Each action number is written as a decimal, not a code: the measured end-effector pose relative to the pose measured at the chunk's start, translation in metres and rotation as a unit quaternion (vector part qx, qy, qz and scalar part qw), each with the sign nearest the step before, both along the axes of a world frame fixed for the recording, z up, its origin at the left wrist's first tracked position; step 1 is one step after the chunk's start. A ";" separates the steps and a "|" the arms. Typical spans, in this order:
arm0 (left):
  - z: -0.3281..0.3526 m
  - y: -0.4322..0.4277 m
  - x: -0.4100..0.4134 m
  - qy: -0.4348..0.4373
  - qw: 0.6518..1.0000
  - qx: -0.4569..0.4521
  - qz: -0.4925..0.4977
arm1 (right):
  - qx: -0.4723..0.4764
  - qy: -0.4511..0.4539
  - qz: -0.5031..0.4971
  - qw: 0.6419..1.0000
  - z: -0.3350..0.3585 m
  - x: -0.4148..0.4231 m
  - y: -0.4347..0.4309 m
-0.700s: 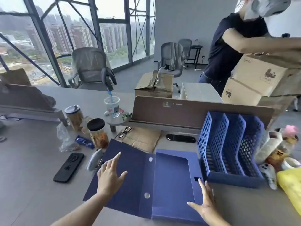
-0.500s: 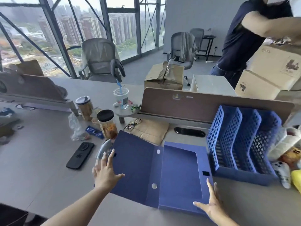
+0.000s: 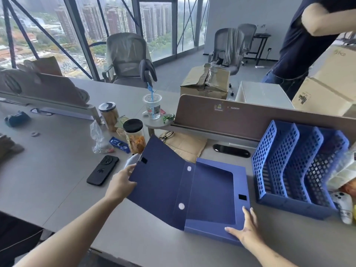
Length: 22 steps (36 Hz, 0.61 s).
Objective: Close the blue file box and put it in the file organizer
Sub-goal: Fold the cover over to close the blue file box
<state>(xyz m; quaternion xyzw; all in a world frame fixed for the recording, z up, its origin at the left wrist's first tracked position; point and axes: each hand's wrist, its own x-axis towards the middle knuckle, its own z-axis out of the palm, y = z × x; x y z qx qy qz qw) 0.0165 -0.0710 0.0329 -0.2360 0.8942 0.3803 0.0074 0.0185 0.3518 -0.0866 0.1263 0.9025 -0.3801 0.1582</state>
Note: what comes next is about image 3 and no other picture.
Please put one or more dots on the person's left hand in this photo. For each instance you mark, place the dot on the person's left hand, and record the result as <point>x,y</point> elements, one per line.
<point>118,184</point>

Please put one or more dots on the person's right hand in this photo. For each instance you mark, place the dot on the person's right hand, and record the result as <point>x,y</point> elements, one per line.
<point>251,233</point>

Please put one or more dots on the person's right middle finger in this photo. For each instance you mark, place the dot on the person's right middle finger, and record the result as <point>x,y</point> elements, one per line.
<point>254,216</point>

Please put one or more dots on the person's left thumb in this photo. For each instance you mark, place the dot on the person's left thumb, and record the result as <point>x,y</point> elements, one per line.
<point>130,169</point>

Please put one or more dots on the person's right thumb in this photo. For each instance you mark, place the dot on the person's right thumb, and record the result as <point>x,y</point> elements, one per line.
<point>233,231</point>

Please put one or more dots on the dark blue file box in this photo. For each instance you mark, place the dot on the dark blue file box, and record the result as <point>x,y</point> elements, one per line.
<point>200,189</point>

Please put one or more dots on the person's right forearm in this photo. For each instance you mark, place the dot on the person's right forearm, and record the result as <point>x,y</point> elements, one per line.
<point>269,255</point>

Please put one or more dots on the person's left forearm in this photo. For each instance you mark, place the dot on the person's left forearm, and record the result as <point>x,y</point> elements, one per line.
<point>69,233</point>

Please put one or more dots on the white computer mouse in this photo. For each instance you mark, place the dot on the white computer mouse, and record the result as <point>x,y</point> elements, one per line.
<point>130,161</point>

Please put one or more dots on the blue snack packet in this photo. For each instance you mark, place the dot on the blue snack packet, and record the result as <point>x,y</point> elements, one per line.
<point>119,144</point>

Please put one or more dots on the black smartphone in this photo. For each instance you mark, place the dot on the black smartphone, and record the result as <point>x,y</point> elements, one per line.
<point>102,170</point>

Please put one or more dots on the black-lid snack jar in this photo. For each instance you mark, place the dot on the black-lid snack jar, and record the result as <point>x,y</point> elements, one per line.
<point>134,136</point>

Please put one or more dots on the clear plastic bag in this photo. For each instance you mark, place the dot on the clear plastic bag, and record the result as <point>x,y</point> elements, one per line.
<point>99,139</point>

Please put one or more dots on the black eyeglasses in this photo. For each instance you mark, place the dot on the black eyeglasses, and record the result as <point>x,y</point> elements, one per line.
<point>166,134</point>

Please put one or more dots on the grey partition shelf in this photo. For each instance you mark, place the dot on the grey partition shelf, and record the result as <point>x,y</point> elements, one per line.
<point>157,123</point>

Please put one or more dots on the brown paper envelope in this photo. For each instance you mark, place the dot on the brown paper envelope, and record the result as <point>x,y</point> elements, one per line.
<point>186,145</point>

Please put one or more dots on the green candy wrapper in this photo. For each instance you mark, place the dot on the green candy wrapper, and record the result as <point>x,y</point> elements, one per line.
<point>168,118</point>

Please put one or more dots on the blue plastic file rack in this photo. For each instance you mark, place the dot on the blue plastic file rack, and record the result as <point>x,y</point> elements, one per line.
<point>294,166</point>

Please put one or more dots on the clear cup with blue straw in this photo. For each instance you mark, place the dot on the clear cup with blue straw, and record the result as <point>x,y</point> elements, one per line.
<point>152,105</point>

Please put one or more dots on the white game controller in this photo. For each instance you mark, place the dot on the white game controller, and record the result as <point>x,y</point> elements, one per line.
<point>342,207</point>

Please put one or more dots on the brown desk partition with sticker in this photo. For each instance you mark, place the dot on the brown desk partition with sticker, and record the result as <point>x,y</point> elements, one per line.
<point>244,118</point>

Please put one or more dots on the crumpled clear plastic wrap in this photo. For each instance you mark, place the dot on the crumpled clear plastic wrap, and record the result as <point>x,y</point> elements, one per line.
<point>343,172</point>

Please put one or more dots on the grey mesh office chair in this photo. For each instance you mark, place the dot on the grey mesh office chair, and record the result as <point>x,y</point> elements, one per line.
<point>126,59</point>

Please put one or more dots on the open cardboard box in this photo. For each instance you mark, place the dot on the open cardboard box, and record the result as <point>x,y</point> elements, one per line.
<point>204,80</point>

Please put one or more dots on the grey cloth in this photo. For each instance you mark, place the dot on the grey cloth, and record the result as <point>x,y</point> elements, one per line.
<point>9,147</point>

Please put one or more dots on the dark blue tape dispenser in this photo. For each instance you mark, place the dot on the dark blue tape dispenser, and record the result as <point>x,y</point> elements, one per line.
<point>16,118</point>

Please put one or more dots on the white cabinet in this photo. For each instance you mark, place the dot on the white cabinet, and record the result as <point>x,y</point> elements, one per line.
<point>264,93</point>

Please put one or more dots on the cardboard box with black print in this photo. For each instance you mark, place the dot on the cardboard box with black print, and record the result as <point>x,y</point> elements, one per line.
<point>317,98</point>

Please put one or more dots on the brown paper bag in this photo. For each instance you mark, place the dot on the brown paper bag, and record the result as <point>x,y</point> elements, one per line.
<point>41,66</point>

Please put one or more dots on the grey office chair with cloth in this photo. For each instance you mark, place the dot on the grey office chair with cloth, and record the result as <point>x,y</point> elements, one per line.
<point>228,48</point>

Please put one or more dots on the large cardboard box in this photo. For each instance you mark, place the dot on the large cardboard box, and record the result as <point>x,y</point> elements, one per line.
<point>336,66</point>

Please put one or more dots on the black side desk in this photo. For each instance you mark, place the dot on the black side desk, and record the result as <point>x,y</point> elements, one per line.
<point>261,41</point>

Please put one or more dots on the grey high-back office chair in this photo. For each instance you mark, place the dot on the grey high-back office chair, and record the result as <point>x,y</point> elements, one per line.
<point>248,36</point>

